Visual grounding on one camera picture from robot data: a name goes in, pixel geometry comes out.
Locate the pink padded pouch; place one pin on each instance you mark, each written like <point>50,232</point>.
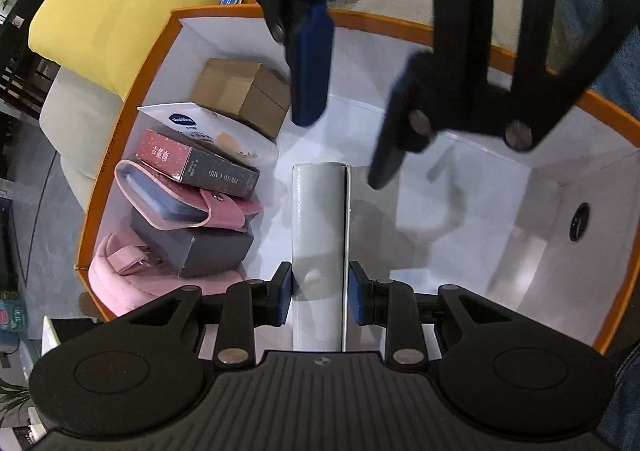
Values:
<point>120,281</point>

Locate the dark grey box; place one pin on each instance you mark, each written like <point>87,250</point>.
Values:
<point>200,246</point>

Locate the white sachet pack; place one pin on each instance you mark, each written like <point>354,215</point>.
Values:
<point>185,121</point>

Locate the small white box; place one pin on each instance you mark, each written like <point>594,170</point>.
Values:
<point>60,331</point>

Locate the brown cardboard box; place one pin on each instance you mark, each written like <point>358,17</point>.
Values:
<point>235,91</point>

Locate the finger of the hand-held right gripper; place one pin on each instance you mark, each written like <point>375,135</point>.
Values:
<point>500,31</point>
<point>312,56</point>

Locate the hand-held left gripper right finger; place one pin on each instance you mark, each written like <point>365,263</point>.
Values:
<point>354,293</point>

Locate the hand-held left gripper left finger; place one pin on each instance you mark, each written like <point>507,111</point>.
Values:
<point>285,291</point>

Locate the dark red card box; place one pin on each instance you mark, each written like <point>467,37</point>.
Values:
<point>200,166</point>

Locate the pink card case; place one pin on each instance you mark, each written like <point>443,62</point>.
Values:
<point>220,211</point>

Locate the yellow cushion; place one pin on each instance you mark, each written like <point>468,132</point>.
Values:
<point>125,6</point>

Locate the white tall box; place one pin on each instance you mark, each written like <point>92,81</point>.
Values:
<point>320,231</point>

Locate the orange cardboard box white inside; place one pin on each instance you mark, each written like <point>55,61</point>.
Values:
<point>475,231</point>

